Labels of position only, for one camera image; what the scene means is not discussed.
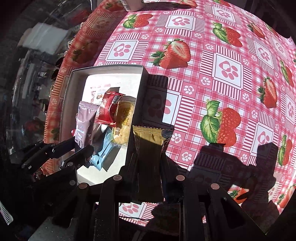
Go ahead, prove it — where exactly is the pink snack stick packet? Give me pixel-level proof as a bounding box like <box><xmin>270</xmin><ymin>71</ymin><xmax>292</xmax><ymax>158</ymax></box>
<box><xmin>74</xmin><ymin>101</ymin><xmax>98</xmax><ymax>149</ymax></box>

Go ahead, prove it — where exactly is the red foil candy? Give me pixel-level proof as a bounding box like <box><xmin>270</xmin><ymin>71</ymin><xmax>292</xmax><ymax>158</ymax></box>
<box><xmin>95</xmin><ymin>92</ymin><xmax>124</xmax><ymax>127</ymax></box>

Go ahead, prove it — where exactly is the gold snack packet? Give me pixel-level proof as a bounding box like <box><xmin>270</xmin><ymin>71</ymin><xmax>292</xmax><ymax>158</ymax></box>
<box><xmin>132</xmin><ymin>126</ymin><xmax>173</xmax><ymax>203</ymax></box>

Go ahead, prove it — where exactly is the white snack packet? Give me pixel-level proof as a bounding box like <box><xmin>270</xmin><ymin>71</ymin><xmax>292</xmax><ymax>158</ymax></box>
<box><xmin>90</xmin><ymin>87</ymin><xmax>120</xmax><ymax>105</ymax></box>

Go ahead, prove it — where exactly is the light blue snack packet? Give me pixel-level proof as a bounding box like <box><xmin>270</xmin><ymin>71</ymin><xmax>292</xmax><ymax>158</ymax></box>
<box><xmin>90</xmin><ymin>127</ymin><xmax>121</xmax><ymax>171</ymax></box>

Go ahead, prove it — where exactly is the yellow rice cracker packet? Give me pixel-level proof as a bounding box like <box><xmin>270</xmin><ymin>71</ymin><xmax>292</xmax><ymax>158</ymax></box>
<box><xmin>112</xmin><ymin>96</ymin><xmax>136</xmax><ymax>145</ymax></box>

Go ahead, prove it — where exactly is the white cardboard box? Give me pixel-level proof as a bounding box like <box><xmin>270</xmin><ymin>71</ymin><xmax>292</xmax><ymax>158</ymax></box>
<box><xmin>60</xmin><ymin>64</ymin><xmax>149</xmax><ymax>185</ymax></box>

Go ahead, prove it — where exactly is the pink strawberry tablecloth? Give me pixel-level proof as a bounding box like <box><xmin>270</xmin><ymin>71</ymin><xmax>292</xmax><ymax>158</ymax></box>
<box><xmin>44</xmin><ymin>1</ymin><xmax>295</xmax><ymax>230</ymax></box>

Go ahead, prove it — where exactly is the white plastic bottle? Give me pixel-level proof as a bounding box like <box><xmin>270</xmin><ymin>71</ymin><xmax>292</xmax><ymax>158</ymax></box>
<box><xmin>120</xmin><ymin>0</ymin><xmax>144</xmax><ymax>12</ymax></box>

